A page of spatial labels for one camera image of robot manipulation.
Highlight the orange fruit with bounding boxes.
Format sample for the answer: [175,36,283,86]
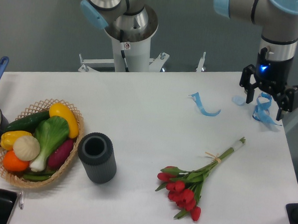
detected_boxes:
[3,150,29,172]

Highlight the curled blue ribbon strip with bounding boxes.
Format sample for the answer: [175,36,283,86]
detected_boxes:
[189,92,221,117]

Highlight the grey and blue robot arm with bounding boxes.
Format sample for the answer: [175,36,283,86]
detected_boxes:
[80,0,298,120]

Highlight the clear pen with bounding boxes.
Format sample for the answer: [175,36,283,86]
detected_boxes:
[18,190,25,209]

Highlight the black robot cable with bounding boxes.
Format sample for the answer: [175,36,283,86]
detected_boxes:
[117,29,132,72]

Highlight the red tulip bouquet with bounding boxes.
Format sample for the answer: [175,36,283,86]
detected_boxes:
[155,137,246,222]

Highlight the black device at table corner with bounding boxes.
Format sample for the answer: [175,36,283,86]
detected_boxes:
[286,203,298,224]

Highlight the green pea pods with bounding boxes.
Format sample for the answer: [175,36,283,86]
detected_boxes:
[22,171,55,182]

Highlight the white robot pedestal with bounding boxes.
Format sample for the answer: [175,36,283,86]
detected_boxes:
[80,0,169,73]

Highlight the green bok choy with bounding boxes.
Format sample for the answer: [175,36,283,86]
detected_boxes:
[30,116,69,172]

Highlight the black smartphone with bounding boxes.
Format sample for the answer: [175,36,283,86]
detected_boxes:
[0,188,18,224]

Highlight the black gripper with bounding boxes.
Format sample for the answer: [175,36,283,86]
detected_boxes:
[240,47,298,121]

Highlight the yellow bell pepper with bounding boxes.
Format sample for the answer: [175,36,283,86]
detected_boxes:
[0,130,32,151]

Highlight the dark grey ribbed vase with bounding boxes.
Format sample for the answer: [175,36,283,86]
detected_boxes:
[77,132,117,184]

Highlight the tangled blue ribbon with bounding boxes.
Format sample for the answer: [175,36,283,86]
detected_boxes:
[252,92,281,126]

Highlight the green cucumber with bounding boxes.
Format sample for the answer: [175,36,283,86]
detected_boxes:
[4,111,50,132]

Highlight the purple sweet potato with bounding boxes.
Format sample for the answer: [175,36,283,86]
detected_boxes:
[47,139,74,170]

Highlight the woven wicker basket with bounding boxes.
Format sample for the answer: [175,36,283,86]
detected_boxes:
[0,99,84,189]

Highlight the white steamed bun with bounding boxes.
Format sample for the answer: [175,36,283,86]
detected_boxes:
[13,136,40,161]

